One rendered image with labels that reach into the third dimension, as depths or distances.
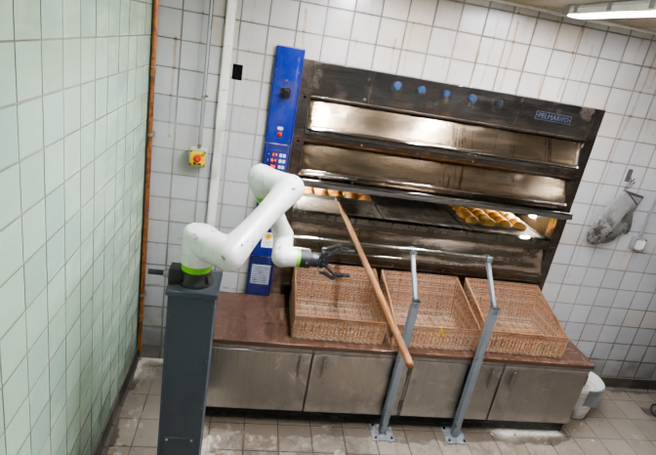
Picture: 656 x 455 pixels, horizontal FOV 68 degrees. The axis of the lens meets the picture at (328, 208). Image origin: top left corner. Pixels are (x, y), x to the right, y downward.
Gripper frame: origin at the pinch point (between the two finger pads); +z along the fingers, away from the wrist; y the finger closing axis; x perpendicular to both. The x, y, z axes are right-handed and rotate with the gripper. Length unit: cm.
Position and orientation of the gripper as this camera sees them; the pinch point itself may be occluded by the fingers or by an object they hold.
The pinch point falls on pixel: (349, 263)
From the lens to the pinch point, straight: 249.5
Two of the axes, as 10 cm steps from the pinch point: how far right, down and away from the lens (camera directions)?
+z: 9.8, 1.2, 1.9
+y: -1.8, 9.3, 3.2
